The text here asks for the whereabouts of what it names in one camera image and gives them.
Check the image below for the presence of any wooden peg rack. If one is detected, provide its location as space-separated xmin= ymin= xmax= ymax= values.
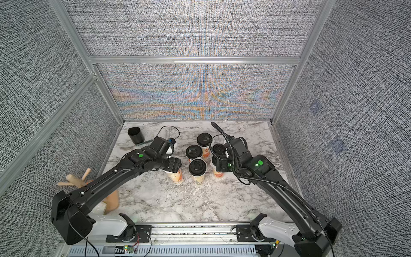
xmin=57 ymin=168 xmax=119 ymax=215

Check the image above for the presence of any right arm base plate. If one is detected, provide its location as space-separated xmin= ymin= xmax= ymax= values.
xmin=234 ymin=224 xmax=277 ymax=242

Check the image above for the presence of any black lid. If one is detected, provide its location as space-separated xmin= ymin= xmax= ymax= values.
xmin=212 ymin=143 xmax=227 ymax=158
xmin=188 ymin=158 xmax=207 ymax=177
xmin=185 ymin=145 xmax=203 ymax=161
xmin=197 ymin=133 xmax=213 ymax=147
xmin=211 ymin=156 xmax=218 ymax=166

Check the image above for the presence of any paper cup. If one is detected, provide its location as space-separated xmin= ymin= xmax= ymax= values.
xmin=213 ymin=169 xmax=224 ymax=178
xmin=201 ymin=146 xmax=211 ymax=160
xmin=193 ymin=175 xmax=205 ymax=185
xmin=165 ymin=169 xmax=184 ymax=185

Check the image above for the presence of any black cylindrical cup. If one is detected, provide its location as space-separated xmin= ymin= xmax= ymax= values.
xmin=127 ymin=127 xmax=144 ymax=145

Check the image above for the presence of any black lid front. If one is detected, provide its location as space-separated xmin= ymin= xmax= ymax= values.
xmin=185 ymin=145 xmax=203 ymax=161
xmin=197 ymin=133 xmax=213 ymax=147

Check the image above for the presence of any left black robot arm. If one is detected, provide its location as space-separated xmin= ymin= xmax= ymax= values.
xmin=51 ymin=137 xmax=182 ymax=245

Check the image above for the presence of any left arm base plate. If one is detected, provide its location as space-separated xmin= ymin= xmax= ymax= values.
xmin=106 ymin=225 xmax=152 ymax=243

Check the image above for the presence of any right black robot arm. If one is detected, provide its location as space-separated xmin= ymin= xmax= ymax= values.
xmin=212 ymin=138 xmax=343 ymax=257

